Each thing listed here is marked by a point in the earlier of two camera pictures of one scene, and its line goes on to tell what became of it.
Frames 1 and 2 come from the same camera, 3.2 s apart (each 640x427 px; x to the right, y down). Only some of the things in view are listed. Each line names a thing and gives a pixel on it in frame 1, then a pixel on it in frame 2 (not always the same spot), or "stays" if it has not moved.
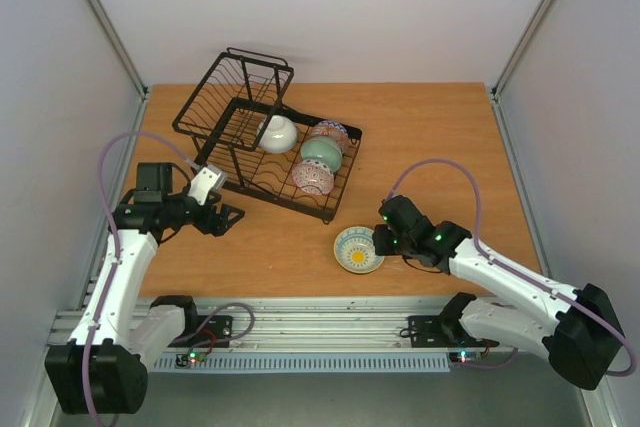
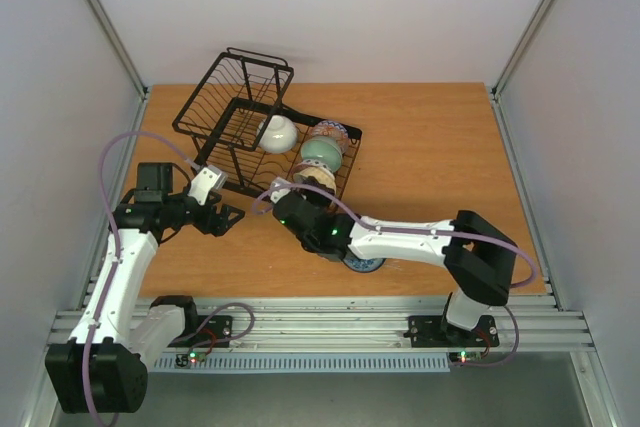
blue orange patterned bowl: [333, 130] stays
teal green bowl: [323, 148] stays
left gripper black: [221, 226] stays
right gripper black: [388, 240] -> [304, 196]
